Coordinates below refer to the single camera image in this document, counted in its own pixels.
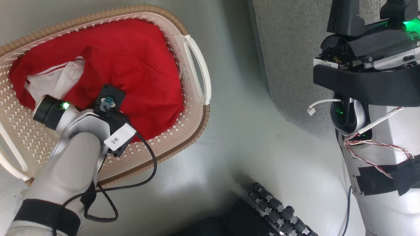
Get white cable with plug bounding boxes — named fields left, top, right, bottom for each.
left=307, top=98, right=343, bottom=116

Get black strap on arm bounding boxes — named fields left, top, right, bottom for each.
left=12, top=198, right=81, bottom=236

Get white cloth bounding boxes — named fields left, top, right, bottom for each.
left=25, top=56, right=86, bottom=105

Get black roller omni wheel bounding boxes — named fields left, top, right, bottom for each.
left=248, top=183, right=318, bottom=236

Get red and white twisted wires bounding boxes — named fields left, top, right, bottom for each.
left=344, top=107, right=414, bottom=179

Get black tape strip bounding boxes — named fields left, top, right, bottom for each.
left=356, top=154, right=420, bottom=196

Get beige perforated plastic laundry basket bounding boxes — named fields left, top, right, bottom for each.
left=0, top=4, right=212, bottom=186

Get black camera cable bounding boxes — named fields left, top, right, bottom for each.
left=52, top=131, right=158, bottom=236

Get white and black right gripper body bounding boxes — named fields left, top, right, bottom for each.
left=32, top=95, right=111, bottom=139

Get red cloth garment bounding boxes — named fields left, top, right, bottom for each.
left=9, top=18, right=185, bottom=144

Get grey fabric sofa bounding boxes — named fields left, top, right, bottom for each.
left=248, top=0, right=388, bottom=143

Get white paper label tag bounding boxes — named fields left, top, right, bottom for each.
left=104, top=124, right=137, bottom=151

